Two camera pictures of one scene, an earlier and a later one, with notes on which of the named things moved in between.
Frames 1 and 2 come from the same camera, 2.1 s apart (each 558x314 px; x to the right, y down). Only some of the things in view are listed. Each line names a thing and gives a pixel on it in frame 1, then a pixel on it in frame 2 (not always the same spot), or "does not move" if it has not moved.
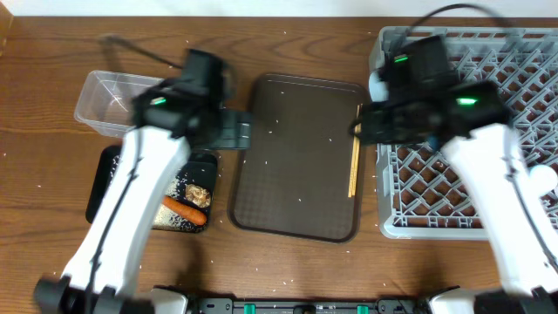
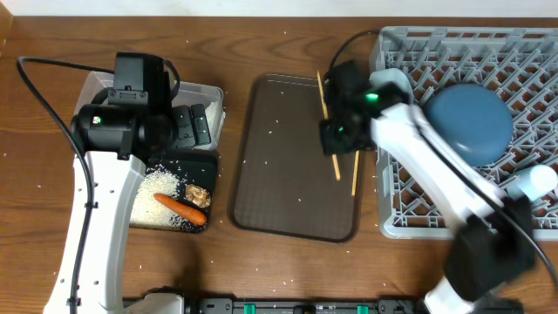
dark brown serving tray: (293, 185) does not move
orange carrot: (183, 210) does not move
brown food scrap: (200, 196) does not move
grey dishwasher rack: (423, 192) does not move
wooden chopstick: (353, 154) to (325, 115)
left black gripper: (238, 129) to (192, 126)
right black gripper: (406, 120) to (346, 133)
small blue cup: (542, 179) does not move
